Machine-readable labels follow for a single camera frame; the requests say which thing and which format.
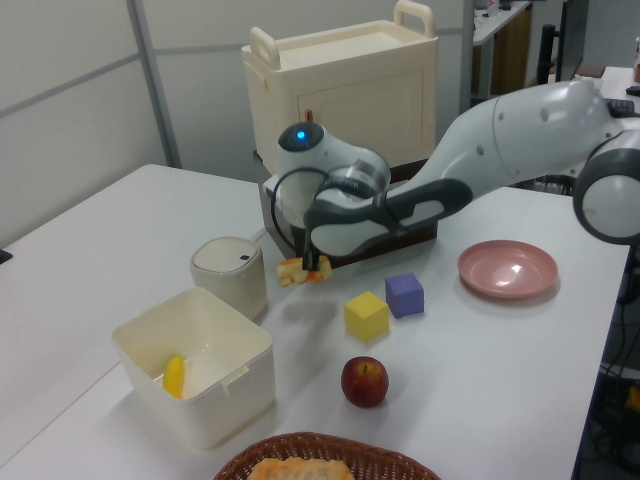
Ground red apple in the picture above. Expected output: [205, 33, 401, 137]
[340, 355, 390, 409]

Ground yellow banana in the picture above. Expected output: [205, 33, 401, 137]
[162, 353, 186, 400]

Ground cream lidded trash bin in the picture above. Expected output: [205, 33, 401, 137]
[189, 236, 269, 321]

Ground black keyboard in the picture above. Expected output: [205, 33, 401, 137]
[607, 98, 640, 120]

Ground white machine housing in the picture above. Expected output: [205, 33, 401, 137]
[241, 0, 441, 174]

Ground brown wicker basket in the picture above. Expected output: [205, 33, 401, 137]
[212, 432, 444, 480]

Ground wooden background desk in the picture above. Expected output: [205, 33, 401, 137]
[471, 0, 534, 99]

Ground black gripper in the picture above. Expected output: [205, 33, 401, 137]
[291, 224, 322, 273]

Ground black floor cables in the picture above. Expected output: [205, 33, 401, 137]
[584, 294, 640, 480]

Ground purple foam cube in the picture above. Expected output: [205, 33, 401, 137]
[384, 272, 426, 320]

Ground short toasted bread loaf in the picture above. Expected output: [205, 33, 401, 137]
[276, 254, 334, 289]

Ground black monitor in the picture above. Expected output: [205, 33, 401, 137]
[557, 0, 586, 81]

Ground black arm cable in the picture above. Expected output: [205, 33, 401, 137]
[269, 167, 331, 254]

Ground yellow foam cube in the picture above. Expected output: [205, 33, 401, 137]
[343, 291, 391, 344]

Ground long ridged bread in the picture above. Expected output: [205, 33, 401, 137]
[248, 455, 357, 480]

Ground white plastic open box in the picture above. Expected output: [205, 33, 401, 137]
[111, 286, 275, 451]

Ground pink plate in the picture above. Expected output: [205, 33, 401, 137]
[457, 239, 560, 301]

